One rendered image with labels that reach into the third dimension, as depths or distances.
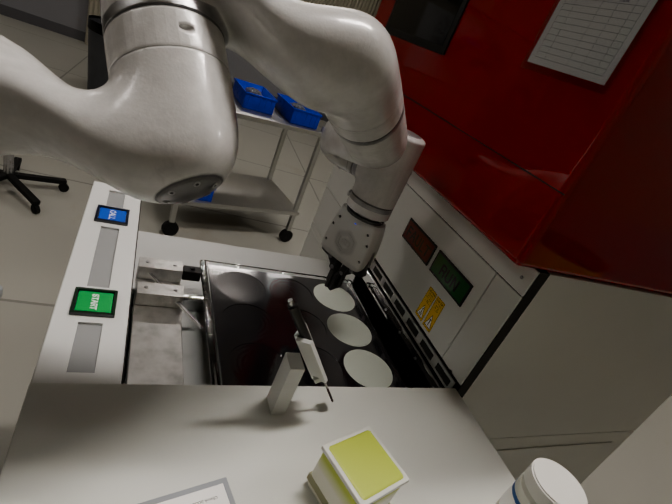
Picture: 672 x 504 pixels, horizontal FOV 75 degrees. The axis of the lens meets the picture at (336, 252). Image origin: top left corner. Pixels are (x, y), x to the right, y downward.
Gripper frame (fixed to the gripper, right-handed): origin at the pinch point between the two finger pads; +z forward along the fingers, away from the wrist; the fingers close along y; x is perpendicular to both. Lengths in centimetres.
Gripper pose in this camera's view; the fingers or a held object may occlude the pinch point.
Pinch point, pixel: (335, 278)
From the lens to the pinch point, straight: 87.7
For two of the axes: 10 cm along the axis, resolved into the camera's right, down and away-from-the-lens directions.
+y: 7.3, 5.5, -4.0
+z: -3.7, 8.2, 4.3
